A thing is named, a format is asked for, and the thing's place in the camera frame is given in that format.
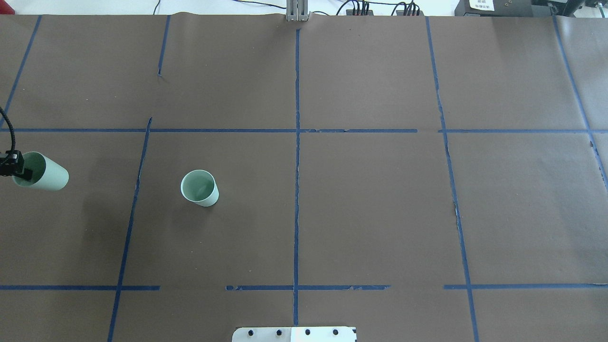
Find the aluminium camera post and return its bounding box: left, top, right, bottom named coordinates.
left=286, top=0, right=310, bottom=22

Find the light green cup on table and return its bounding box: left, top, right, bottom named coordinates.
left=180, top=170, right=219, bottom=207

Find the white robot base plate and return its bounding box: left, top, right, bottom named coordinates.
left=231, top=326, right=358, bottom=342

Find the black power strip left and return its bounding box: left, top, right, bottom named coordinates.
left=344, top=0, right=374, bottom=17

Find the dark equipment box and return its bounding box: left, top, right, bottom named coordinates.
left=454, top=0, right=567, bottom=18

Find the black power strip right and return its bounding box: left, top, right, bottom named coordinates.
left=391, top=1, right=423, bottom=17

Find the light green cup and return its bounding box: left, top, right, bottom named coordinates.
left=11, top=152, right=69, bottom=191
left=180, top=170, right=219, bottom=207

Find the black power strip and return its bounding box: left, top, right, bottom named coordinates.
left=344, top=0, right=374, bottom=17
left=391, top=1, right=423, bottom=17

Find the black braided cable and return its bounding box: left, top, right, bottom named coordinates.
left=0, top=107, right=18, bottom=153

